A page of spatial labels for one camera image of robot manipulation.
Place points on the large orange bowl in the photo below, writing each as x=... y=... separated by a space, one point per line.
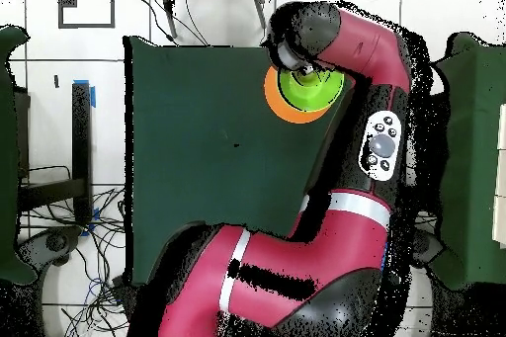
x=272 y=101

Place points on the green bowl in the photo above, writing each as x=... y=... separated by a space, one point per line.
x=328 y=96

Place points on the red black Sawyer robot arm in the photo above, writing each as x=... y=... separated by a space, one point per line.
x=336 y=246

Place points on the dark green tablecloth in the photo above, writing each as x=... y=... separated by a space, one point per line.
x=197 y=135

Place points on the blue tape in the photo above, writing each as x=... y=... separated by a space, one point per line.
x=93 y=98

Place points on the black stand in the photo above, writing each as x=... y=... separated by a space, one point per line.
x=81 y=135

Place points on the black power box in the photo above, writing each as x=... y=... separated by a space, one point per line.
x=124 y=291

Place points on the dark grey chair base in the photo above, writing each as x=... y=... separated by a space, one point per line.
x=431 y=248
x=51 y=244

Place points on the small black object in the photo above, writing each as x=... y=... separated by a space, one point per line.
x=56 y=81

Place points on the green cloth covered table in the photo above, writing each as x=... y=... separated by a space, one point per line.
x=474 y=115
x=10 y=155

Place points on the white box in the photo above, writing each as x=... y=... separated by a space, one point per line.
x=501 y=175

